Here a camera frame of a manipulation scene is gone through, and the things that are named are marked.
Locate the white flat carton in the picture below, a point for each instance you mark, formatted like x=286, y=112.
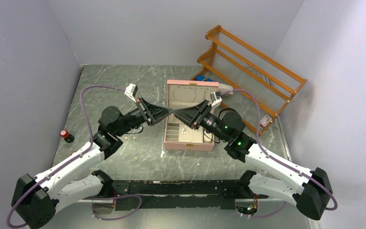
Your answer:
x=225, y=88

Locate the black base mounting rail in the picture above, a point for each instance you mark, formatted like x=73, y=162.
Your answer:
x=147, y=194

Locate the blue box left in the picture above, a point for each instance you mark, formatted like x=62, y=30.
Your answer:
x=200, y=78

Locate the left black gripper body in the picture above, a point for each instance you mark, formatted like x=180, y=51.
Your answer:
x=133, y=119

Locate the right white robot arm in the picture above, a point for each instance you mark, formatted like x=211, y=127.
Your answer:
x=309, y=190

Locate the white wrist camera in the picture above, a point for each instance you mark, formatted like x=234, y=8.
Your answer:
x=216, y=99
x=131, y=91

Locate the small red white box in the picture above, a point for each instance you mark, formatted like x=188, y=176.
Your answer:
x=265, y=121

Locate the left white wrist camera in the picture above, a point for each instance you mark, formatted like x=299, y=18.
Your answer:
x=131, y=91

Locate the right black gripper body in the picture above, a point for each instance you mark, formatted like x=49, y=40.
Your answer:
x=210, y=123

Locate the pink jewelry box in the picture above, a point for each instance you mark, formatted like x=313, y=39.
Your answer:
x=184, y=94

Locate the orange wooden rack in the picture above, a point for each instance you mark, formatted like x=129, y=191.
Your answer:
x=240, y=65

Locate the red emergency stop button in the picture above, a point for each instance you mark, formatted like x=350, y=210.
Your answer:
x=68, y=138

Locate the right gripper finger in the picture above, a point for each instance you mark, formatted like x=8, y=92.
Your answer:
x=186, y=118
x=203, y=106

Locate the thin silver bangle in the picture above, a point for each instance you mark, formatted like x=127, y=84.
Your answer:
x=137, y=130

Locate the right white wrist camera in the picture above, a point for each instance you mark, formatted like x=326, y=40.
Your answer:
x=216, y=99

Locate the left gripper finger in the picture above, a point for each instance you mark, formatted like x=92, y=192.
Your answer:
x=151, y=108
x=159, y=114

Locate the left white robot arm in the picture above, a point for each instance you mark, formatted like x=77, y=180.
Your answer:
x=38, y=198

